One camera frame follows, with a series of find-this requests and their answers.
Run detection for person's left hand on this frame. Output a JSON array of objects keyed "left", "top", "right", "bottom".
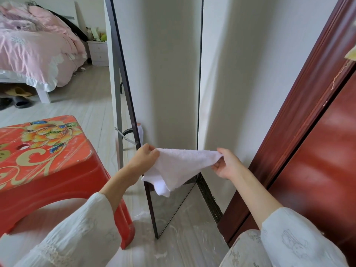
[{"left": 123, "top": 144, "right": 161, "bottom": 187}]

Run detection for person's right hand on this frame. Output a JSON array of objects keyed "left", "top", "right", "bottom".
[{"left": 211, "top": 148, "right": 246, "bottom": 181}]

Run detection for white wiping cloth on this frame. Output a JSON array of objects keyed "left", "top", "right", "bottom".
[{"left": 142, "top": 148, "right": 224, "bottom": 198}]

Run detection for black-framed mirror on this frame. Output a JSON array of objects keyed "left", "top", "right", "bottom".
[{"left": 103, "top": 0, "right": 204, "bottom": 240}]

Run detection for person's left forearm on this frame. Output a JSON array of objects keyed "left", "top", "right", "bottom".
[{"left": 14, "top": 167, "right": 139, "bottom": 267}]

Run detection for person's right forearm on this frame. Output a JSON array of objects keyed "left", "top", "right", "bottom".
[{"left": 231, "top": 167, "right": 350, "bottom": 267}]

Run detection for dark marble skirting board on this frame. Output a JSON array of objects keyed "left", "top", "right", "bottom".
[{"left": 196, "top": 174, "right": 224, "bottom": 224}]

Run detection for red floral plastic stool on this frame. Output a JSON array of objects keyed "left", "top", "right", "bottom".
[{"left": 0, "top": 115, "right": 136, "bottom": 250}]

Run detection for white nightstand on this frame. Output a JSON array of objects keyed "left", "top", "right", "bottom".
[{"left": 86, "top": 40, "right": 109, "bottom": 66}]

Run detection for yellow slippers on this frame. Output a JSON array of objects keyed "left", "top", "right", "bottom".
[{"left": 4, "top": 86, "right": 34, "bottom": 98}]

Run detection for black garment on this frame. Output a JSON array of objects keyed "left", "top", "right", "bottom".
[{"left": 36, "top": 4, "right": 89, "bottom": 42}]

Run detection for cream torn rag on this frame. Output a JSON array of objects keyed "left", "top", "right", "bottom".
[{"left": 344, "top": 44, "right": 356, "bottom": 62}]

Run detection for pink padded jacket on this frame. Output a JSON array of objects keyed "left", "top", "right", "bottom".
[{"left": 26, "top": 5, "right": 87, "bottom": 53}]

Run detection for purple white fuzzy garment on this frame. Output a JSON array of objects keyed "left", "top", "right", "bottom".
[{"left": 0, "top": 13, "right": 38, "bottom": 32}]

